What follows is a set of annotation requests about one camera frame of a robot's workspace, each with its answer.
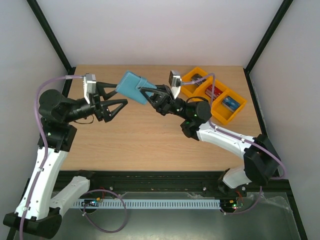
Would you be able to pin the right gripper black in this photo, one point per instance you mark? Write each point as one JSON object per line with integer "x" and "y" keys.
{"x": 164, "y": 100}

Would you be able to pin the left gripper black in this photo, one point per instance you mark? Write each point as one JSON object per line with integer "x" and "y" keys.
{"x": 100, "y": 108}

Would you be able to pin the blue leather card holder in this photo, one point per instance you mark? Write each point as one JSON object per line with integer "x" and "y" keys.
{"x": 130, "y": 86}

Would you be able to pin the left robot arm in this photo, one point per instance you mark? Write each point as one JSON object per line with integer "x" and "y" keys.
{"x": 39, "y": 213}

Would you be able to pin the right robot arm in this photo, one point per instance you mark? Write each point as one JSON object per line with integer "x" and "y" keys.
{"x": 260, "y": 160}

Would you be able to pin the black card stack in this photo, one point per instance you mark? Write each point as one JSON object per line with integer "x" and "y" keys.
{"x": 198, "y": 79}

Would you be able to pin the red card stack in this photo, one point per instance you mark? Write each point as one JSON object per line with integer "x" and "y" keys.
{"x": 213, "y": 93}

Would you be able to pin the blue card stack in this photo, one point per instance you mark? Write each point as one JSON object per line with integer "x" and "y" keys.
{"x": 230, "y": 103}

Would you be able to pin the yellow three-compartment bin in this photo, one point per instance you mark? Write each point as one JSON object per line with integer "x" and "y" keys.
{"x": 218, "y": 110}

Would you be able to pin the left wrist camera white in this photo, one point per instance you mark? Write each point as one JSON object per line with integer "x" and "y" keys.
{"x": 89, "y": 86}

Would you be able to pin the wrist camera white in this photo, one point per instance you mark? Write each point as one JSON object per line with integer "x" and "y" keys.
{"x": 175, "y": 82}
{"x": 89, "y": 86}

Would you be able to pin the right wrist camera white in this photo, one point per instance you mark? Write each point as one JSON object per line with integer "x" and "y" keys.
{"x": 175, "y": 82}

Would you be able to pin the black aluminium frame rail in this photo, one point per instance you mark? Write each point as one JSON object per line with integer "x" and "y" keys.
{"x": 205, "y": 183}

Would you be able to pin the light blue cable duct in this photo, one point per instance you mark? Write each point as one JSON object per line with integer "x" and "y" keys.
{"x": 157, "y": 204}

